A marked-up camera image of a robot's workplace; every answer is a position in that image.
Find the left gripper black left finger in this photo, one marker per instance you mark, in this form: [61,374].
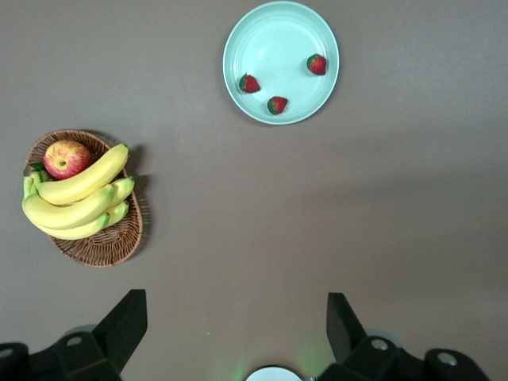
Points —
[111,341]

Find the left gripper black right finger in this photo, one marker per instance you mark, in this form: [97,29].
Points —
[357,357]

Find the red toy strawberry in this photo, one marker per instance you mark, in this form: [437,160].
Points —
[249,84]
[277,105]
[317,64]

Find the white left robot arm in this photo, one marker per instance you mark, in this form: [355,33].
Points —
[274,375]

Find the pale green round plate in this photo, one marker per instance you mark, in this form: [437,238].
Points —
[278,39]

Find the brown wicker basket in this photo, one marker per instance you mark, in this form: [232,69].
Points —
[103,246]

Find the yellow banana bunch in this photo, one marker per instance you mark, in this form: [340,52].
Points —
[71,214]

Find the brown table mat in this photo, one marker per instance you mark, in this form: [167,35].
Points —
[278,218]

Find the red yellow apple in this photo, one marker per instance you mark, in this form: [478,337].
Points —
[65,158]

